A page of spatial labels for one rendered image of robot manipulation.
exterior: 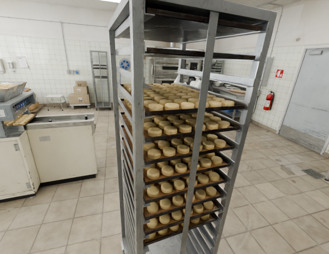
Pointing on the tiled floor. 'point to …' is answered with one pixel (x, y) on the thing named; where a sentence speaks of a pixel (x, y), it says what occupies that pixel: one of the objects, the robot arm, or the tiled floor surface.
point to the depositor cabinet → (14, 168)
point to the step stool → (56, 100)
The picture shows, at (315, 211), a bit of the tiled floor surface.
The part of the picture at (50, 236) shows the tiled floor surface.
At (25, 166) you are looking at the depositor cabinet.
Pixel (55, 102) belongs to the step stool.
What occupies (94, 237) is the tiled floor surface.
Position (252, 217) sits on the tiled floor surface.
